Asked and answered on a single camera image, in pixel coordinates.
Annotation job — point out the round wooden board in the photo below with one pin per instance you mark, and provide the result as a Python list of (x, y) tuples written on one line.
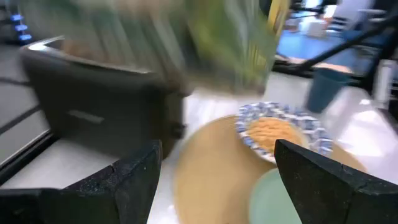
[(211, 174)]

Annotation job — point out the small dark blue-grey cup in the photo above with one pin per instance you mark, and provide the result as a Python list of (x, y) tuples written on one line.
[(326, 90)]

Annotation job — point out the green plate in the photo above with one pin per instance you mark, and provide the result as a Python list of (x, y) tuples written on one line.
[(267, 202)]

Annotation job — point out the panda cereal box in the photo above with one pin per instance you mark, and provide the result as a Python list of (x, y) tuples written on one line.
[(230, 46)]

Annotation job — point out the black toaster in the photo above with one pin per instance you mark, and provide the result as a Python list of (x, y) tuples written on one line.
[(93, 93)]

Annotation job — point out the orange cereal heap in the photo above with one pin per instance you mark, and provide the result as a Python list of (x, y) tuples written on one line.
[(270, 133)]

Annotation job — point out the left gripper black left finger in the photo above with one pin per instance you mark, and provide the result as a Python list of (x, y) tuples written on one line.
[(118, 193)]

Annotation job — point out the blue patterned paper bowl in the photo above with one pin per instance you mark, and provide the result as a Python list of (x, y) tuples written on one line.
[(270, 109)]

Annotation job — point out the dark device with blue lights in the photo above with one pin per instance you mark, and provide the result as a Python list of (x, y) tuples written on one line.
[(21, 28)]

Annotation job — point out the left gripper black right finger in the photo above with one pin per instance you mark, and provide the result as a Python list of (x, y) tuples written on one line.
[(335, 196)]

